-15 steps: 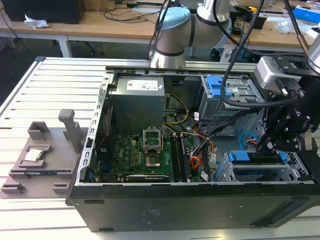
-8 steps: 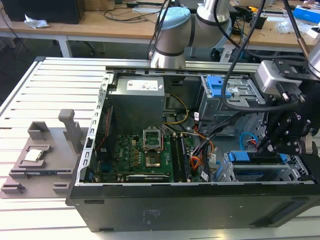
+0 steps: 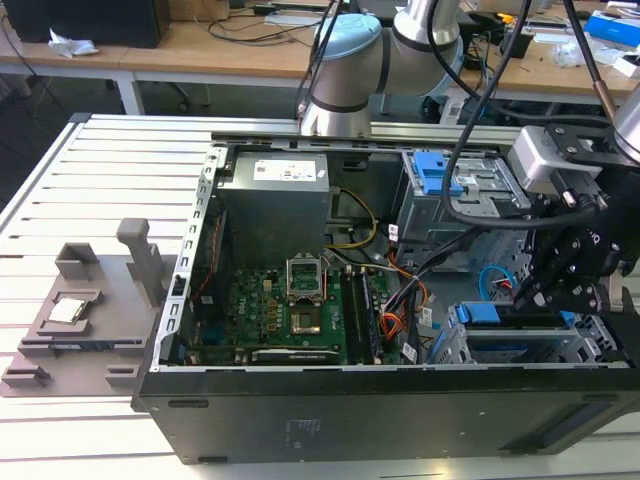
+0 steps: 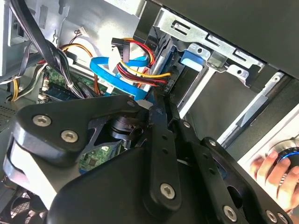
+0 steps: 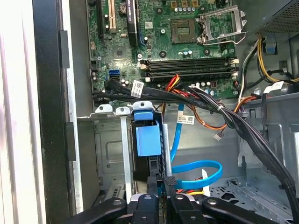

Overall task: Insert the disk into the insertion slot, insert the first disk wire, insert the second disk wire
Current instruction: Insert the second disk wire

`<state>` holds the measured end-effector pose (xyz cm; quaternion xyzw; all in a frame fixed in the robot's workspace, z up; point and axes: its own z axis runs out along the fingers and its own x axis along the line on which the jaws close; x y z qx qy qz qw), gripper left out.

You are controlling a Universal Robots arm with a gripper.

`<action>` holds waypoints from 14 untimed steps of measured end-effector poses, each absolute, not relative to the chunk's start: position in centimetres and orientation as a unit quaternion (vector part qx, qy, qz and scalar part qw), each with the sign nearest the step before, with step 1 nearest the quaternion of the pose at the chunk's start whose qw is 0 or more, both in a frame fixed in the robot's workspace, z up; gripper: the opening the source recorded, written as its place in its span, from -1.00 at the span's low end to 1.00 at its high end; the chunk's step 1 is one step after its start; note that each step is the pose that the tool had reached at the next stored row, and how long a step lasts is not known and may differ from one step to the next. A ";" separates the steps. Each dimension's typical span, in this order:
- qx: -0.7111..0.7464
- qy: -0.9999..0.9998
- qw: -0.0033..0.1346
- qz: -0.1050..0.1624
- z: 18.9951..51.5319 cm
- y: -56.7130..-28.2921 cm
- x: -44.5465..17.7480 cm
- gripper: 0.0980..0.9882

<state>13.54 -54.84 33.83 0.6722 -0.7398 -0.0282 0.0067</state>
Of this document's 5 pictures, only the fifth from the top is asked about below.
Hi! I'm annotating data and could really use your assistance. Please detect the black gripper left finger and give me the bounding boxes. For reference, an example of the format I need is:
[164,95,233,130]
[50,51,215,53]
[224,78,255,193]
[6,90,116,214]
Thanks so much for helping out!
[63,176,162,224]

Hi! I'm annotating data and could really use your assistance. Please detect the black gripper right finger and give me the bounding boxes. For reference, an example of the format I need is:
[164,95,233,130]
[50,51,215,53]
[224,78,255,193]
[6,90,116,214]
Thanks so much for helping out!
[163,176,295,224]

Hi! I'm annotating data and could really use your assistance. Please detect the hard disk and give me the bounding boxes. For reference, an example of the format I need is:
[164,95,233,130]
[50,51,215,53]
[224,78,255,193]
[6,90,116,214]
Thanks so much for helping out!
[131,101,169,224]

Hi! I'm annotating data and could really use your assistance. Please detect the metal disk bay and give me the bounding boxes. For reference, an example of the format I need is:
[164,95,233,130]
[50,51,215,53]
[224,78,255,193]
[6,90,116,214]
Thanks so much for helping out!
[76,101,299,224]

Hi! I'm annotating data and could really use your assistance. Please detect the black RAM slot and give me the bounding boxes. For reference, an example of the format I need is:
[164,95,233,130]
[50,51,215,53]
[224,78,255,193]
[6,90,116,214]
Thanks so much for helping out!
[139,57,240,71]
[139,70,240,81]

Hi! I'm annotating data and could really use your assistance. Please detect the black expansion slot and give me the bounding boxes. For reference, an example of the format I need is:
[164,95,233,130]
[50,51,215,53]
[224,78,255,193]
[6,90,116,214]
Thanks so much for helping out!
[97,0,106,44]

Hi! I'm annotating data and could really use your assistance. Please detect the beige expansion slot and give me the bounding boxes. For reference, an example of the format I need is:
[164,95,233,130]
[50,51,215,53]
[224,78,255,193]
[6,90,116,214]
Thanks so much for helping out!
[107,0,118,34]

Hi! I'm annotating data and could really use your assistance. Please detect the grey metal drive cage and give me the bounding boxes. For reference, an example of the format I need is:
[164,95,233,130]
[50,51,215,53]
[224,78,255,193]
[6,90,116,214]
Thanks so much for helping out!
[236,91,299,178]

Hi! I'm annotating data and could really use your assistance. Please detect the blue board connector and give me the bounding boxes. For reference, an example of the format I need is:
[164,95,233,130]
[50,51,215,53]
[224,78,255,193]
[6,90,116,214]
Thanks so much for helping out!
[108,69,121,81]

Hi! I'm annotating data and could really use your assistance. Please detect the black PC case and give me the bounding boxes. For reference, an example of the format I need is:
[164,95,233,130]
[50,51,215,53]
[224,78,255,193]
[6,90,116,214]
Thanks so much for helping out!
[32,0,299,224]

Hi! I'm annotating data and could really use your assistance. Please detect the green motherboard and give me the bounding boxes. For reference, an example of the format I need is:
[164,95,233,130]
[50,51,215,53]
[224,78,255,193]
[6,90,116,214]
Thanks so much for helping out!
[85,0,242,106]

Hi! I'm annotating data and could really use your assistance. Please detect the CPU socket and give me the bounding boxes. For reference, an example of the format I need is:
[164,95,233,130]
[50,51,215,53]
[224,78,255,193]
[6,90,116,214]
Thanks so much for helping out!
[170,18,197,45]

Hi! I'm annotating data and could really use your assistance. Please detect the black graphics card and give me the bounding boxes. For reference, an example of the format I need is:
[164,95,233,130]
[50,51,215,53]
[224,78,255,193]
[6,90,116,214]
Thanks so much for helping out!
[125,0,139,50]

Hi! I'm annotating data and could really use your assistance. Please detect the metal socket cover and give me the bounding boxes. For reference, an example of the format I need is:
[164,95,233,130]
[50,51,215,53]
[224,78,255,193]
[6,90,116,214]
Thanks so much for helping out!
[199,4,249,46]

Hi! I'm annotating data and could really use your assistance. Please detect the grey power supply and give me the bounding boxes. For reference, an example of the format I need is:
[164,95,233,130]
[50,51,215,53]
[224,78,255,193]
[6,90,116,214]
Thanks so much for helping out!
[247,0,299,37]

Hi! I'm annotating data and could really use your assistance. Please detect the yellow red disk power wire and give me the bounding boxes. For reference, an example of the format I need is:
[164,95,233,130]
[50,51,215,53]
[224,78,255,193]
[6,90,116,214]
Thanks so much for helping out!
[176,188,206,197]

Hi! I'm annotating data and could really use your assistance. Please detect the blue flat disk wire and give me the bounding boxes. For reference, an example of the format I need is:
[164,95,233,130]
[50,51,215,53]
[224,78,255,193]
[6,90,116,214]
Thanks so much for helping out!
[170,102,223,190]

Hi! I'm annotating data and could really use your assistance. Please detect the black wire bundle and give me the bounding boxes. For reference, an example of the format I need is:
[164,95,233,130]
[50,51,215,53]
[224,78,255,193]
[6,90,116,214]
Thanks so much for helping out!
[92,78,299,212]

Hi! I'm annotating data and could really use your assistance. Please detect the orange red wires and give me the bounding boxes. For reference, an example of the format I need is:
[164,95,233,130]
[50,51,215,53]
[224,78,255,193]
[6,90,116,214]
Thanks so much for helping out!
[161,74,258,131]

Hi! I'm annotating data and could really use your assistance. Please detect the yellow black power wires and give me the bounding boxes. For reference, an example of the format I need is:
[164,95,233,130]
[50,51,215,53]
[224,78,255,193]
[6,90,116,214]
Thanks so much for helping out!
[237,38,299,104]

